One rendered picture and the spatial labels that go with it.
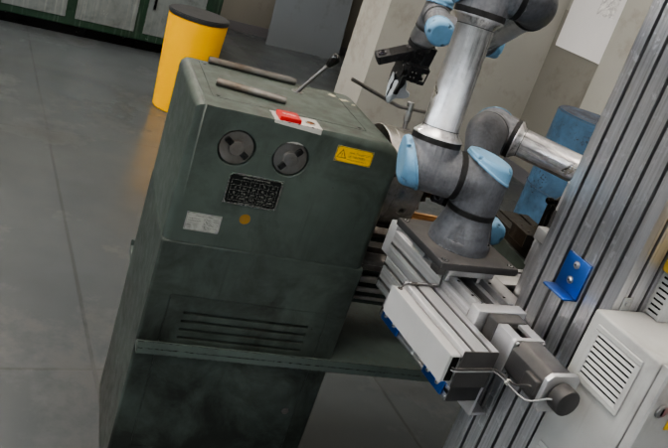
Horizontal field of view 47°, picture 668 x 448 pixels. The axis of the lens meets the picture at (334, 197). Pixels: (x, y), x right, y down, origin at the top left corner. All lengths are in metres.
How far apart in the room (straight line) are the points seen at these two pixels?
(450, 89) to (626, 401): 0.73
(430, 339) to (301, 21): 8.49
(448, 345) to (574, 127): 4.45
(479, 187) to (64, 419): 1.66
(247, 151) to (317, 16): 8.02
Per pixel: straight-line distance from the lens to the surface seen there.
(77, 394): 2.90
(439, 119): 1.72
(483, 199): 1.77
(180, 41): 5.86
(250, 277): 2.19
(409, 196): 2.32
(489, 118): 2.16
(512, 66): 7.34
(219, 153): 2.03
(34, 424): 2.76
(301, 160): 2.06
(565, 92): 7.25
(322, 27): 10.04
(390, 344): 2.62
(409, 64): 2.24
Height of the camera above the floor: 1.79
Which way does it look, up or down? 20 degrees down
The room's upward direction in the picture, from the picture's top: 19 degrees clockwise
